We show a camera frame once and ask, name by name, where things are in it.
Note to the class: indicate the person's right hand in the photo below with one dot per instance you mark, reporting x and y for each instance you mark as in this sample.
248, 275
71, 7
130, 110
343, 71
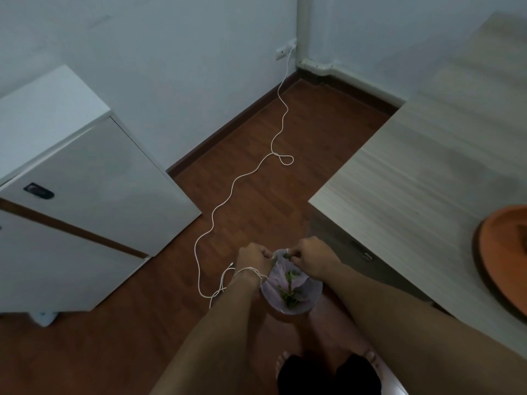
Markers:
315, 257

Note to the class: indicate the white refrigerator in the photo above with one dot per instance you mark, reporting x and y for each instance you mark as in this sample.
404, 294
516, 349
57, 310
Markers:
74, 193

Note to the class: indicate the person's foot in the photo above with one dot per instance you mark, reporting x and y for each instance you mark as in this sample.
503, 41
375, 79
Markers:
283, 362
370, 357

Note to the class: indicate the person's right forearm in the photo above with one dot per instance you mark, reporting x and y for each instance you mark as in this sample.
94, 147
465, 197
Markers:
411, 337

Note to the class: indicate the person's left foot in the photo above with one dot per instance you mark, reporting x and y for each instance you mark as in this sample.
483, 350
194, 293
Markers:
283, 362

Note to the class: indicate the green leafy vegetables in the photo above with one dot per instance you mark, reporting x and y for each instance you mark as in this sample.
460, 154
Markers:
289, 288

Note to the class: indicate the orange plastic tray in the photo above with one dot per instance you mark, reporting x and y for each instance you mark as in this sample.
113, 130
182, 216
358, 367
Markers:
508, 255

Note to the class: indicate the white wall socket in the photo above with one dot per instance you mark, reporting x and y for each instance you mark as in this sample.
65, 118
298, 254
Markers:
285, 49

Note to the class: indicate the person's black shorts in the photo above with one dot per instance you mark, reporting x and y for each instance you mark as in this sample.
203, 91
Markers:
329, 376

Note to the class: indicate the clear plastic bag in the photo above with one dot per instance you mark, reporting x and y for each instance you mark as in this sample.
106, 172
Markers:
290, 290

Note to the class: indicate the person's right foot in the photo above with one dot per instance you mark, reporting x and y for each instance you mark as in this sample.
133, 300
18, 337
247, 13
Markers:
370, 357

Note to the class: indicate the person's left forearm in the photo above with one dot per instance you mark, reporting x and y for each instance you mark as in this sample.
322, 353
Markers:
214, 333

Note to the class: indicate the person's left hand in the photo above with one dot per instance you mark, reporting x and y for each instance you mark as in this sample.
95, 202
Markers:
249, 261

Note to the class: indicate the person's right fingers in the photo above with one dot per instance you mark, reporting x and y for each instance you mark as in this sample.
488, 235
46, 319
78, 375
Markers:
291, 255

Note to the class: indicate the wooden table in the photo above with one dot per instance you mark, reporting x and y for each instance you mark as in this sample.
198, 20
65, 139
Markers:
432, 172

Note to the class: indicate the person's left fingers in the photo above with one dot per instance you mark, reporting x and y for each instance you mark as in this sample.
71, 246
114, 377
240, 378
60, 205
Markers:
265, 255

